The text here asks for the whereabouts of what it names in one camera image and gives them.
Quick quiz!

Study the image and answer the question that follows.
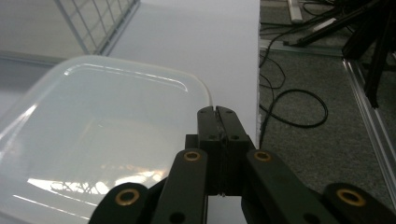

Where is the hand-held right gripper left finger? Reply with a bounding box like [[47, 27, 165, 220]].
[[185, 105, 224, 197]]

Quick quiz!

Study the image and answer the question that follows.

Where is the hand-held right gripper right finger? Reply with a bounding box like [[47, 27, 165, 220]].
[[216, 105, 257, 197]]

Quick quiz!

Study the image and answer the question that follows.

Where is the translucent plastic lid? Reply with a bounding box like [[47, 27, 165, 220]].
[[0, 54, 215, 224]]

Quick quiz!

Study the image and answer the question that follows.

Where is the white power strip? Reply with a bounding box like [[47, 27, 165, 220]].
[[286, 0, 304, 25]]

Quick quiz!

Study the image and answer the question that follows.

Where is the black tripod stand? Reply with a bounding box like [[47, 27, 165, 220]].
[[282, 0, 396, 109]]

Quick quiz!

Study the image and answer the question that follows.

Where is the black looped cable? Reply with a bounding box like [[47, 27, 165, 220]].
[[259, 49, 330, 147]]

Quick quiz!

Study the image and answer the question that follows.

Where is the thin black cable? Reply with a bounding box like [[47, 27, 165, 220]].
[[260, 0, 339, 68]]

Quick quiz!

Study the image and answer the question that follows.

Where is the metal floor rail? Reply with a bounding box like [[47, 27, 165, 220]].
[[341, 57, 396, 204]]

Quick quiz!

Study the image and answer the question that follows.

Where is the white wire grid panel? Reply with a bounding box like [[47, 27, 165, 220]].
[[53, 0, 141, 56]]

